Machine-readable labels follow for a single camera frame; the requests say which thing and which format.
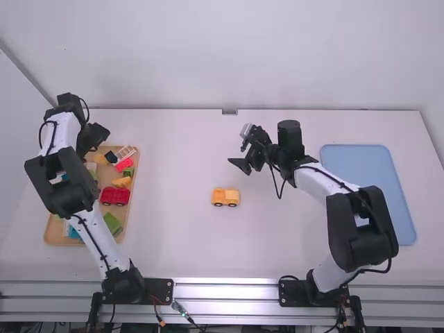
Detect yellow toy car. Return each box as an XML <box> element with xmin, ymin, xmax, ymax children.
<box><xmin>210</xmin><ymin>187</ymin><xmax>242</xmax><ymax>209</ymax></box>

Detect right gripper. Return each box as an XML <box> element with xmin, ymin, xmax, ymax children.
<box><xmin>227</xmin><ymin>125</ymin><xmax>274</xmax><ymax>176</ymax></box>

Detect pile of toy bricks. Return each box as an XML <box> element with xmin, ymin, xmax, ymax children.
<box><xmin>51</xmin><ymin>212</ymin><xmax>85</xmax><ymax>241</ymax></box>

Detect red toy car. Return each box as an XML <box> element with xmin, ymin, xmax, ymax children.
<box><xmin>99</xmin><ymin>186</ymin><xmax>131</xmax><ymax>208</ymax></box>

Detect tan tray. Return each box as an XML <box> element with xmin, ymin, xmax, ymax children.
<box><xmin>43</xmin><ymin>144</ymin><xmax>139</xmax><ymax>246</ymax></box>

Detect white ladder toy brick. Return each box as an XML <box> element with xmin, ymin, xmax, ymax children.
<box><xmin>115</xmin><ymin>144</ymin><xmax>135</xmax><ymax>162</ymax></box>

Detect red toy brick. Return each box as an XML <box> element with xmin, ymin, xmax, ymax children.
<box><xmin>115</xmin><ymin>156</ymin><xmax>135</xmax><ymax>173</ymax></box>

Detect blue mat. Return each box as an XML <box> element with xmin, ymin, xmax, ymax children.
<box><xmin>319</xmin><ymin>144</ymin><xmax>417</xmax><ymax>247</ymax></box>

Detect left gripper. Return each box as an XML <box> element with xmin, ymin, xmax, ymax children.
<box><xmin>81</xmin><ymin>122</ymin><xmax>111</xmax><ymax>153</ymax></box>

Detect silver rails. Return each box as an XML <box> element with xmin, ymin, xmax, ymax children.
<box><xmin>0</xmin><ymin>277</ymin><xmax>444</xmax><ymax>327</ymax></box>

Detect black cable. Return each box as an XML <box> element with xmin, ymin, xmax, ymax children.
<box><xmin>268</xmin><ymin>162</ymin><xmax>296</xmax><ymax>200</ymax></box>
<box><xmin>37</xmin><ymin>120</ymin><xmax>57</xmax><ymax>153</ymax></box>

